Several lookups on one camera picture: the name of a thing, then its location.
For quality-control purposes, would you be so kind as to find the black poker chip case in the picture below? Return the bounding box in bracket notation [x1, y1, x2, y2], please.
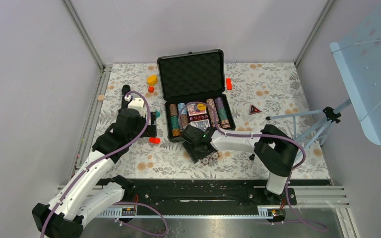
[157, 49, 236, 143]

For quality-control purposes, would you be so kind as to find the poker chip with die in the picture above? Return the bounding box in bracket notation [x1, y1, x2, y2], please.
[210, 152, 219, 160]

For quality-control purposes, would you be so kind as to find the red playing card deck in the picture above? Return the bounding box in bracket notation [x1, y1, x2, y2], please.
[188, 110, 207, 116]

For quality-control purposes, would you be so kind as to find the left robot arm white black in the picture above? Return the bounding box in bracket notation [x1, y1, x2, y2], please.
[32, 108, 151, 238]

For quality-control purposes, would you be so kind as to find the yellow dealer button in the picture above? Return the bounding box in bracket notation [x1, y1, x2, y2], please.
[197, 103, 207, 112]

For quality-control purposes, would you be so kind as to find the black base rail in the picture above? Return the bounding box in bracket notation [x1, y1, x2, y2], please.
[70, 176, 298, 217]

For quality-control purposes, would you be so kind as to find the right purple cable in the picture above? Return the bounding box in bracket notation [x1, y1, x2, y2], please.
[178, 102, 330, 232]

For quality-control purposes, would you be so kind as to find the brown chip stack far left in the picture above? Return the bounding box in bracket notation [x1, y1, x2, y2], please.
[169, 104, 181, 137]

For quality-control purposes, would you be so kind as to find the red black triangle card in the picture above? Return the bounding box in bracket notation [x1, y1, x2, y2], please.
[249, 105, 262, 115]

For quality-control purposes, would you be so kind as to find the purple cable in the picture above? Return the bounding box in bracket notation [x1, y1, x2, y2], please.
[40, 91, 170, 238]
[178, 102, 330, 232]

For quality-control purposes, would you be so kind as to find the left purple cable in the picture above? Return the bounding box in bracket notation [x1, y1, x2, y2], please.
[40, 91, 170, 238]

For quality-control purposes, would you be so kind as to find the red rectangular block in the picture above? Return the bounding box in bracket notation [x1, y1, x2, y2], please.
[148, 137, 161, 144]

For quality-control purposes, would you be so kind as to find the yellow cylinder block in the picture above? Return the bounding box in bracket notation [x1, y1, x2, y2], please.
[147, 75, 158, 87]

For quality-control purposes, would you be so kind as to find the light blue tripod stand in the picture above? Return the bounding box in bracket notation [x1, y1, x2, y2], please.
[265, 99, 352, 150]

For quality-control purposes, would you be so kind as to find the red block beside case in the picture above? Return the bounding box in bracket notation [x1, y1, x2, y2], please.
[226, 78, 233, 91]

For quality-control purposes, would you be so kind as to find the floral table mat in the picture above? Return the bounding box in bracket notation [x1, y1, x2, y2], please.
[83, 62, 331, 180]

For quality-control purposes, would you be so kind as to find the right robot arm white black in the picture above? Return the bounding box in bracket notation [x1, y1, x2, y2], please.
[181, 124, 306, 204]

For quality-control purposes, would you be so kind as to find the blue playing card deck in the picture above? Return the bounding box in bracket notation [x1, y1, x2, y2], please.
[190, 119, 210, 131]

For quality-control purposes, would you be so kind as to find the purple chip stack far right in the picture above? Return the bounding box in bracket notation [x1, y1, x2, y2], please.
[214, 97, 231, 129]

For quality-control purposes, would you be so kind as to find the black microphone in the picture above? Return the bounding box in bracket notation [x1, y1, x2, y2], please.
[121, 84, 131, 109]

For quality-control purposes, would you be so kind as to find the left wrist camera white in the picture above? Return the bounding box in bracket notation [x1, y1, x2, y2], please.
[124, 95, 147, 117]

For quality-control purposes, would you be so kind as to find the clear plastic disc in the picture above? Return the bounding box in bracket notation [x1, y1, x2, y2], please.
[187, 103, 197, 115]

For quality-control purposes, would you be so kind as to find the light blue perforated panel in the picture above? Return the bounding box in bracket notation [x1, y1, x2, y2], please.
[330, 4, 381, 145]

